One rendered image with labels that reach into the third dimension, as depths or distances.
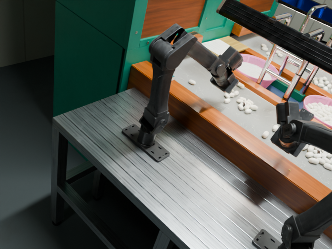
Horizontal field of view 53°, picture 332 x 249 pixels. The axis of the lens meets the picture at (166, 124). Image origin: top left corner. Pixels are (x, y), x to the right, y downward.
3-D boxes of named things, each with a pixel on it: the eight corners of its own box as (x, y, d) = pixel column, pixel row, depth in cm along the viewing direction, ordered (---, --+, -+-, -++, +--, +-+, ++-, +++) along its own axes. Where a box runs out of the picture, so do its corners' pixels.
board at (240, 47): (215, 60, 171) (216, 58, 170) (193, 47, 178) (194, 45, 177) (248, 49, 193) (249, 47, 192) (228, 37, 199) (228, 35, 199)
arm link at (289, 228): (285, 221, 93) (294, 239, 88) (312, 222, 95) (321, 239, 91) (275, 234, 96) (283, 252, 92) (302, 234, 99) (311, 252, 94)
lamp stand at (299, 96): (300, 102, 176) (347, 22, 149) (268, 83, 185) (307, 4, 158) (313, 93, 189) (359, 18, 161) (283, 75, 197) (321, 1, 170)
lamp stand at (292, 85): (264, 128, 150) (312, 36, 122) (228, 104, 158) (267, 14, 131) (282, 114, 162) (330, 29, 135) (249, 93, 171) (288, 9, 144)
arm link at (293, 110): (267, 105, 107) (289, 94, 95) (290, 108, 109) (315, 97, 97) (269, 141, 104) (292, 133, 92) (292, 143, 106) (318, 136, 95)
